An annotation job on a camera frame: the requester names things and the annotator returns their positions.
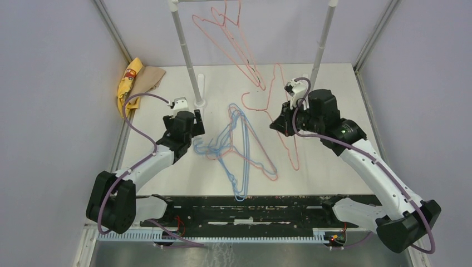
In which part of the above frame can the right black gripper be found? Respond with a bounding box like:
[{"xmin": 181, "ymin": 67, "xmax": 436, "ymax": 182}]
[{"xmin": 271, "ymin": 98, "xmax": 323, "ymax": 136}]

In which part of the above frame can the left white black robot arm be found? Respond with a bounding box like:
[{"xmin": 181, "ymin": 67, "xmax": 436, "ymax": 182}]
[{"xmin": 86, "ymin": 110, "xmax": 205, "ymax": 234}]

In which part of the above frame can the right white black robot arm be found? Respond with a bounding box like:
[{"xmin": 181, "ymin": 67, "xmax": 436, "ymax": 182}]
[{"xmin": 270, "ymin": 89, "xmax": 441, "ymax": 254}]

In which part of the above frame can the left grey rack pole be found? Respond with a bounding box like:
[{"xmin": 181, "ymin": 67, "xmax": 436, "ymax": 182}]
[{"xmin": 167, "ymin": 0, "xmax": 207, "ymax": 118}]

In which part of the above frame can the grey rack pole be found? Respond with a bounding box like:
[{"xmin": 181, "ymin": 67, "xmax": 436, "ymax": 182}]
[
  {"xmin": 167, "ymin": 0, "xmax": 207, "ymax": 118},
  {"xmin": 304, "ymin": 0, "xmax": 338, "ymax": 99}
]

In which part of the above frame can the beige cloth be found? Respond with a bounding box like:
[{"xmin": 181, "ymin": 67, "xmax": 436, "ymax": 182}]
[{"xmin": 128, "ymin": 66, "xmax": 166, "ymax": 97}]

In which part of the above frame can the right grey rack pole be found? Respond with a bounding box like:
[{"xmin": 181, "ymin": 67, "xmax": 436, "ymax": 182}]
[{"xmin": 304, "ymin": 0, "xmax": 338, "ymax": 99}]

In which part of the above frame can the yellow printed cloth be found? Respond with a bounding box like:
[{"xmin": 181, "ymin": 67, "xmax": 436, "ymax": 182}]
[{"xmin": 116, "ymin": 58, "xmax": 143, "ymax": 118}]

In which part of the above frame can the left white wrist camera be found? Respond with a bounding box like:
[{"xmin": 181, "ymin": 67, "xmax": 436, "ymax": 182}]
[{"xmin": 170, "ymin": 97, "xmax": 190, "ymax": 112}]

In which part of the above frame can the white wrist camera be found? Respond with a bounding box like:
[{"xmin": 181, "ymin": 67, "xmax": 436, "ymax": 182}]
[
  {"xmin": 170, "ymin": 97, "xmax": 190, "ymax": 112},
  {"xmin": 284, "ymin": 79, "xmax": 307, "ymax": 109}
]

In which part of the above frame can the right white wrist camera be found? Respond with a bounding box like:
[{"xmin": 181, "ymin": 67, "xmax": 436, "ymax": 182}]
[{"xmin": 284, "ymin": 79, "xmax": 307, "ymax": 109}]

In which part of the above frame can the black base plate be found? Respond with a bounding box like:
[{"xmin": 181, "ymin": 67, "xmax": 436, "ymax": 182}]
[{"xmin": 157, "ymin": 195, "xmax": 355, "ymax": 238}]

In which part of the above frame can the white slotted cable duct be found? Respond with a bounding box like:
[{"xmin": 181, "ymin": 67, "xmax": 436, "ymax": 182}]
[{"xmin": 97, "ymin": 228, "xmax": 331, "ymax": 245}]

